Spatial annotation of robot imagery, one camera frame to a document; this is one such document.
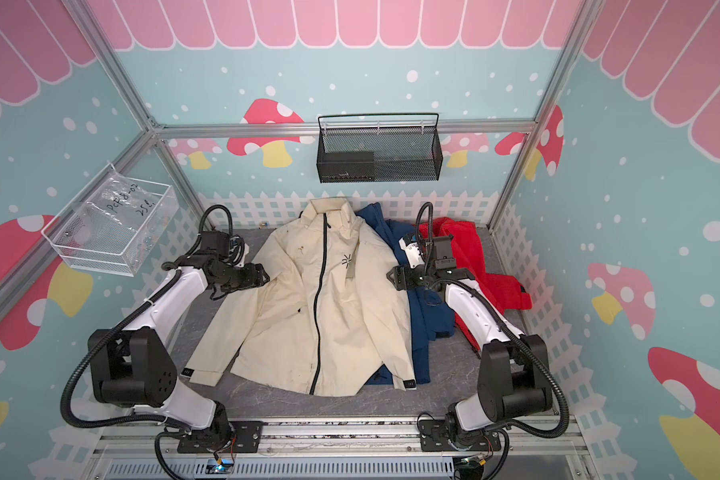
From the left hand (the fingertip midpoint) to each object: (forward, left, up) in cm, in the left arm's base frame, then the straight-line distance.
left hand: (257, 284), depth 88 cm
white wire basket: (+2, +29, +22) cm, 36 cm away
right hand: (+3, -42, +3) cm, 42 cm away
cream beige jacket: (-6, -22, -4) cm, 23 cm away
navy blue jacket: (-4, -52, -8) cm, 53 cm away
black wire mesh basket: (+35, -37, +22) cm, 55 cm away
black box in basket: (+27, -26, +22) cm, 44 cm away
